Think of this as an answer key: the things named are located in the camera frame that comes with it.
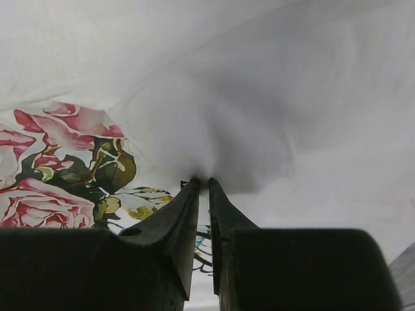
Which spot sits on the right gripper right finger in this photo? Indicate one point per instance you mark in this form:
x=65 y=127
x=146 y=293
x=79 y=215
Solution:
x=224 y=217

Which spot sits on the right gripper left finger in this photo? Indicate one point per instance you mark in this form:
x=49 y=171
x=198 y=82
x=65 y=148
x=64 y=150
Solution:
x=170 y=233

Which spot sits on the white floral t shirt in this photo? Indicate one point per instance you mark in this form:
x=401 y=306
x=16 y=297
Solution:
x=303 y=111

